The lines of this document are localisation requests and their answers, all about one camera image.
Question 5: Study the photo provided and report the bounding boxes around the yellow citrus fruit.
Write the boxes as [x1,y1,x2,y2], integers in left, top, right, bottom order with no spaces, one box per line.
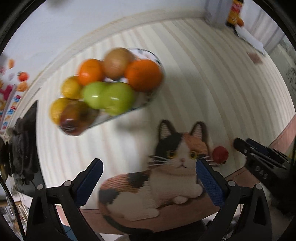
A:
[50,97,72,126]
[61,76,84,100]

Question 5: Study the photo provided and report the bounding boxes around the reddish brown round fruit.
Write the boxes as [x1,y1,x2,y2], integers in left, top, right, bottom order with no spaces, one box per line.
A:
[59,101,90,134]

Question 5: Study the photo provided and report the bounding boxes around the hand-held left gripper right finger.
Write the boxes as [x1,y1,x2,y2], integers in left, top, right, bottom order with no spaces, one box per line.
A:
[195,158,272,241]

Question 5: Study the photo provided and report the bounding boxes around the brown square card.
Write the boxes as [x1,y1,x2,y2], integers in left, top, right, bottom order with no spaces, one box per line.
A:
[247,52,262,63]

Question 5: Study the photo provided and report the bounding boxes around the colourful wall stickers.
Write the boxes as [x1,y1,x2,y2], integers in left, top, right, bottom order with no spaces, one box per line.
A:
[0,59,31,135]

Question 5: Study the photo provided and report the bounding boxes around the brown pear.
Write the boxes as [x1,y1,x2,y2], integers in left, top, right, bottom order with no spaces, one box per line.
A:
[103,47,135,79]

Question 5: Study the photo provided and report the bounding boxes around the red cherry tomato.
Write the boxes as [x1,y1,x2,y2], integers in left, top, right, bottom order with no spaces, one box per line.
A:
[212,146,229,164]

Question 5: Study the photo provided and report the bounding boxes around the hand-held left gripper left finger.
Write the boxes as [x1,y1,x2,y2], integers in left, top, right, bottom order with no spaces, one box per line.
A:
[26,158,104,241]

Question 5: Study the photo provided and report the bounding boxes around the green apple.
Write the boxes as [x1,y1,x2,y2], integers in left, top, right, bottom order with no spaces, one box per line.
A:
[100,82,137,115]
[83,81,109,109]

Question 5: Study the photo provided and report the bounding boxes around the white paper sheet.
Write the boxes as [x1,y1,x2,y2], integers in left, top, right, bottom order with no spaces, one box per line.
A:
[234,24,265,55]

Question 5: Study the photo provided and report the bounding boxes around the orange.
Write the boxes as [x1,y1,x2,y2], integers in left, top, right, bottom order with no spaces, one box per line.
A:
[78,59,104,86]
[125,59,163,92]

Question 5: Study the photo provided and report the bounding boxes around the oval floral deer plate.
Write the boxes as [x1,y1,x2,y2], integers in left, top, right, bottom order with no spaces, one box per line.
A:
[59,47,166,137]

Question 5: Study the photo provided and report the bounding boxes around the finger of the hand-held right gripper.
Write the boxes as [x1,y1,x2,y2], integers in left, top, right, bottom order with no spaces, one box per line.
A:
[246,138,291,163]
[233,138,285,169]

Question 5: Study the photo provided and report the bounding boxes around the striped pink-bordered tablecloth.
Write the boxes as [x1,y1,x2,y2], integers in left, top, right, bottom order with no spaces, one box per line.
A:
[35,17,296,234]

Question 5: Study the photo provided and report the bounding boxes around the cat-shaped mat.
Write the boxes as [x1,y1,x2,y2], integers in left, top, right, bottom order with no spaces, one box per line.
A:
[98,119,212,233]

